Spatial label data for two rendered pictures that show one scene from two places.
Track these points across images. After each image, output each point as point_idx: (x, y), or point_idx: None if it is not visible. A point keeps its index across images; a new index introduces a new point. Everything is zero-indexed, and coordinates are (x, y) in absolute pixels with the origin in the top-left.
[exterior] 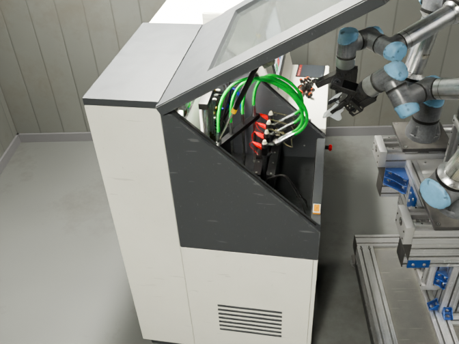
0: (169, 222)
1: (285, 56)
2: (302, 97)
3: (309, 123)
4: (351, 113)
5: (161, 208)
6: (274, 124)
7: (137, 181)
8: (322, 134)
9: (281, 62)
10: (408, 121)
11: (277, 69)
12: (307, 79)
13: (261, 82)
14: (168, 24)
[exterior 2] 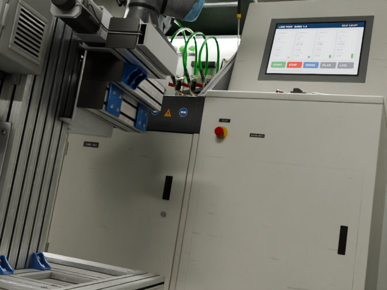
0: None
1: (349, 84)
2: (200, 48)
3: (207, 84)
4: (120, 4)
5: None
6: (190, 76)
7: None
8: (200, 94)
9: (310, 73)
10: (170, 41)
11: (279, 67)
12: (317, 93)
13: (230, 57)
14: None
